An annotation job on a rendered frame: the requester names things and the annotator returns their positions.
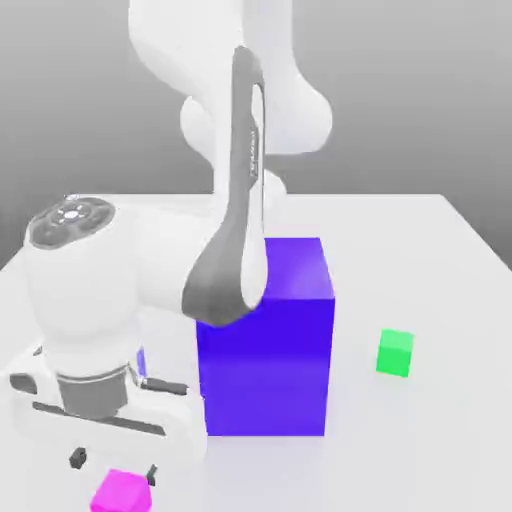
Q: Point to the small magenta cube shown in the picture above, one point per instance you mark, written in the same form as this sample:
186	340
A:
120	494

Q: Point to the small green cube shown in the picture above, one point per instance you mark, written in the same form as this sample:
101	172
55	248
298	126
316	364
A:
394	354

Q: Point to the large blue box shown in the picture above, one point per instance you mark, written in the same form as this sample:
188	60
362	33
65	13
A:
268	360

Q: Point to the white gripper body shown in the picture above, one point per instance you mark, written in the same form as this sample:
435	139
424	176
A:
176	424

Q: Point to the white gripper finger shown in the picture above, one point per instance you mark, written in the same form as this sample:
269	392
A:
152	475
78	458

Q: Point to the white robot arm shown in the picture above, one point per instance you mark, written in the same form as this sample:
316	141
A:
88	288

